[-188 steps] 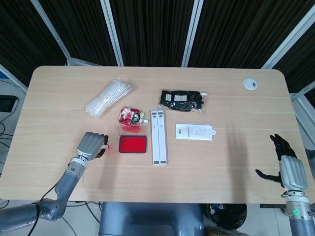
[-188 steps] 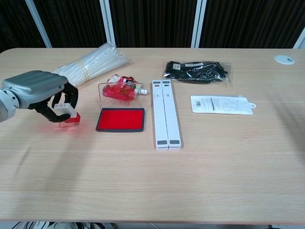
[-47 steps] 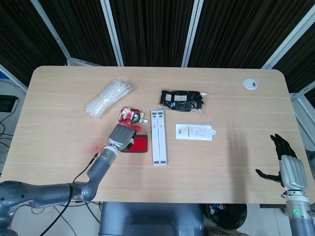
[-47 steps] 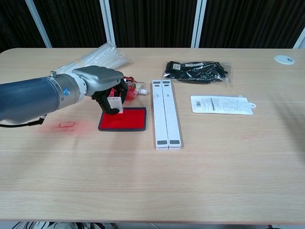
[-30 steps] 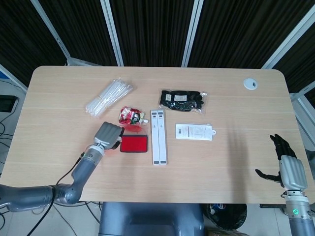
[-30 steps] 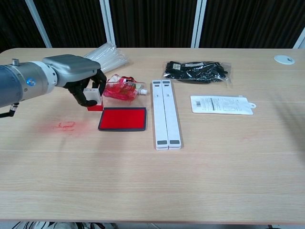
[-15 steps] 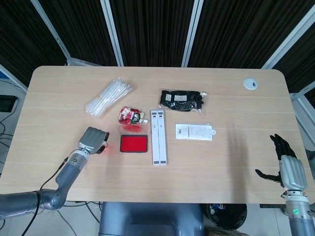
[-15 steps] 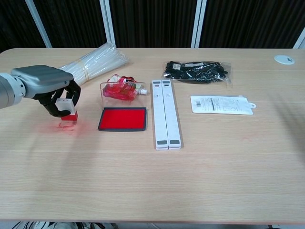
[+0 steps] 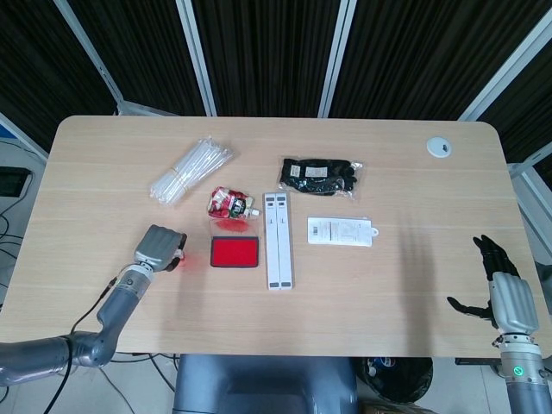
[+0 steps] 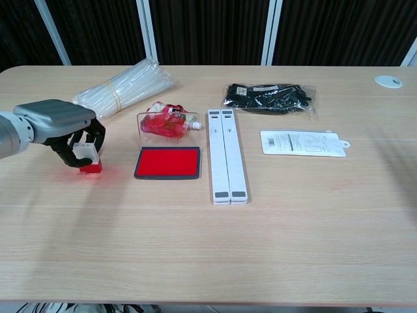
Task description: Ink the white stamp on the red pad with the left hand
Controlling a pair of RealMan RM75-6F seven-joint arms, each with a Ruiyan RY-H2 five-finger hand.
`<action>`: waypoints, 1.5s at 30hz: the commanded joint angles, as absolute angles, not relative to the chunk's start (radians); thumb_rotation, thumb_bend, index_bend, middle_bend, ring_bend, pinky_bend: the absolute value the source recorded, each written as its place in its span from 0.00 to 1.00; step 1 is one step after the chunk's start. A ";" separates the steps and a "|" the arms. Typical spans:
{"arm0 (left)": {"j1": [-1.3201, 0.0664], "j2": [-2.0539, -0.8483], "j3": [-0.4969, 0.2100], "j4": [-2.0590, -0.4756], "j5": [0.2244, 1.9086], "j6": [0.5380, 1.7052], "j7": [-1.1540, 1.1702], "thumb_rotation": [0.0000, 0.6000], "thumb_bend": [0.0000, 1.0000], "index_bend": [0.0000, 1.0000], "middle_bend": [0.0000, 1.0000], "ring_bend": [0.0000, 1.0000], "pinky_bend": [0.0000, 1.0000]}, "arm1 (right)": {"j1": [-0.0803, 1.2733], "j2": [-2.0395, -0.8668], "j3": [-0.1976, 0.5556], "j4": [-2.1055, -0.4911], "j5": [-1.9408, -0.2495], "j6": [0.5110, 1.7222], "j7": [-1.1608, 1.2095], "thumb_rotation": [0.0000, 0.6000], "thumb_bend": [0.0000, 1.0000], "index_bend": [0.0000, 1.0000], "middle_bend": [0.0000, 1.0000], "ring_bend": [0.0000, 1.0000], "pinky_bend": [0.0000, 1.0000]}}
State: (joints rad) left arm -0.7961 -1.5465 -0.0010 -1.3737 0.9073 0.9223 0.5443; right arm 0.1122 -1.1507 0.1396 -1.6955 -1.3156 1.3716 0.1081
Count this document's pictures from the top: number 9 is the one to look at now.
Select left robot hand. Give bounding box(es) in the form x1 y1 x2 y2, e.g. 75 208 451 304
132 224 190 273

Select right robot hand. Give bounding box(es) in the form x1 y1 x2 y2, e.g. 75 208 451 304
446 235 540 336

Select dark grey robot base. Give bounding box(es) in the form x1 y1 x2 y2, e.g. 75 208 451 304
172 354 359 414

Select black table foot bar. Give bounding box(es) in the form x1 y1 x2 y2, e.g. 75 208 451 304
455 356 498 368

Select red ink pad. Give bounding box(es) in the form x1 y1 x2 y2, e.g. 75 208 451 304
209 220 261 269

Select bag of clear plastic tubes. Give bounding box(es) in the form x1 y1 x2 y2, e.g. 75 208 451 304
148 136 238 207

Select red snack pouch with spout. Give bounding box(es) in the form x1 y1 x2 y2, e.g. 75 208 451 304
208 185 263 222

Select white folding stand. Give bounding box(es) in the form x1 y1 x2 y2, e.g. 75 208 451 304
262 192 298 291

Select black trash bin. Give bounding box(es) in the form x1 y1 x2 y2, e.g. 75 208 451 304
361 356 434 406

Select black monitor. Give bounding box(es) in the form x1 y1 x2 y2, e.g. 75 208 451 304
0 168 34 200

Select black gloves in clear bag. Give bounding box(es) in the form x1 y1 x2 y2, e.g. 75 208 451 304
278 156 364 202

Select white flat package with barcode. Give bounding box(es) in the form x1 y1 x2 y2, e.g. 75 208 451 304
306 216 380 248

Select black floor cables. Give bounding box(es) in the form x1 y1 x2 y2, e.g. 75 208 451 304
110 351 176 414

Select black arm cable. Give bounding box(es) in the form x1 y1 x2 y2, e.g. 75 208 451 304
49 275 120 414

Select white table cable grommet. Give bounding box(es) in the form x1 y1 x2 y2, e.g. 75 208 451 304
426 136 453 158

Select white partition frame post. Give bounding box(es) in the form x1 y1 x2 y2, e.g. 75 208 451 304
55 0 125 116
175 0 217 116
457 19 552 122
317 0 360 117

